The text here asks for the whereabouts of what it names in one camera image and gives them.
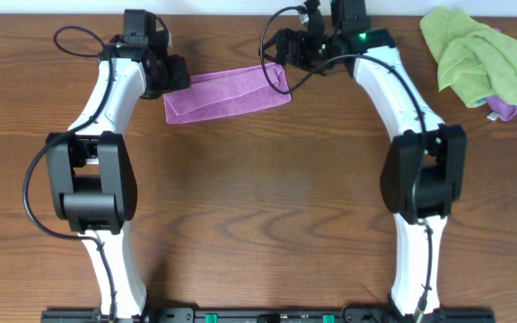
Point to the purple cloth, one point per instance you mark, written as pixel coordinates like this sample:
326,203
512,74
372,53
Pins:
500,109
228,93

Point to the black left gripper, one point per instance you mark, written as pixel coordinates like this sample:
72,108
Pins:
178,74

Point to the green cloth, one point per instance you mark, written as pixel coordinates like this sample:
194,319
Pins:
473,59

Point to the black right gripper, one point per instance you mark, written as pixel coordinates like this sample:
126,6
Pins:
300,57

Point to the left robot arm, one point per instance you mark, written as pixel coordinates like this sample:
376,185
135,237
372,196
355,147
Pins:
92,182

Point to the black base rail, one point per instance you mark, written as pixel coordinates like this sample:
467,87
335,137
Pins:
348,315

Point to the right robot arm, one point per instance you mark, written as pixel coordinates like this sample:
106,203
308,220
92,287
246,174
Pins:
422,174

